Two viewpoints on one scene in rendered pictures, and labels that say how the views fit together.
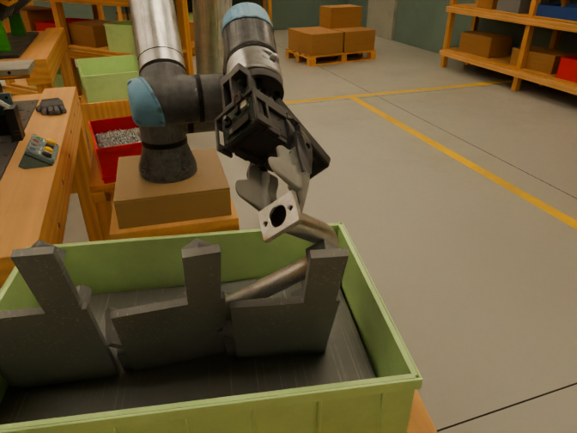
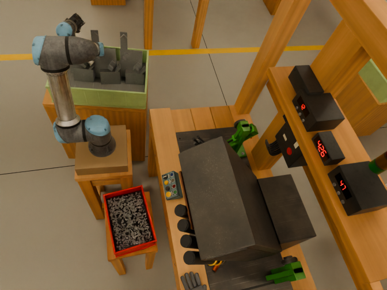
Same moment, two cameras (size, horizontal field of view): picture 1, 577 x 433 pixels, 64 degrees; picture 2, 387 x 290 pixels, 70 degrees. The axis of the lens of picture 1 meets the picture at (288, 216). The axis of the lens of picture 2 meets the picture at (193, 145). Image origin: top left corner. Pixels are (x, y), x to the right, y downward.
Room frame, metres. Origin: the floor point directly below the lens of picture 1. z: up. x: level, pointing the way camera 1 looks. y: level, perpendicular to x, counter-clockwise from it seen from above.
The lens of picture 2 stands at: (1.94, 0.71, 2.38)
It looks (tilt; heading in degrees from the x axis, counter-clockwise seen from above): 58 degrees down; 171
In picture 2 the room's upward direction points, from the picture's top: 17 degrees clockwise
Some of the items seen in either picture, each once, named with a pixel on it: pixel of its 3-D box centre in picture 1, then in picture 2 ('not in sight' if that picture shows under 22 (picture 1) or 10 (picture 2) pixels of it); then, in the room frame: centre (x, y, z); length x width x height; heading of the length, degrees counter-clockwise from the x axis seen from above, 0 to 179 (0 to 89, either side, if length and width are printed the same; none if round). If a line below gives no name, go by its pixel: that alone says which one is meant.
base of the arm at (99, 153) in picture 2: (166, 154); (101, 141); (1.16, 0.32, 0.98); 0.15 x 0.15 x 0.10
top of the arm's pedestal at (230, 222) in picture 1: (173, 204); (104, 153); (1.16, 0.32, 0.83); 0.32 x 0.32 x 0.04; 15
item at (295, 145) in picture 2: not in sight; (300, 141); (1.24, 1.26, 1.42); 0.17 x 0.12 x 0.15; 19
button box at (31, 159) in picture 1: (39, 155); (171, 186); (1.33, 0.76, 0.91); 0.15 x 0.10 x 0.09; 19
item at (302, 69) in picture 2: not in sight; (304, 84); (1.07, 1.22, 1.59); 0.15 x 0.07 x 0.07; 19
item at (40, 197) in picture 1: (46, 159); (179, 222); (1.50, 0.84, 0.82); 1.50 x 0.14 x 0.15; 19
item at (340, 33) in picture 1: (331, 33); not in sight; (7.77, -0.67, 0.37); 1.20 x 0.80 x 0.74; 117
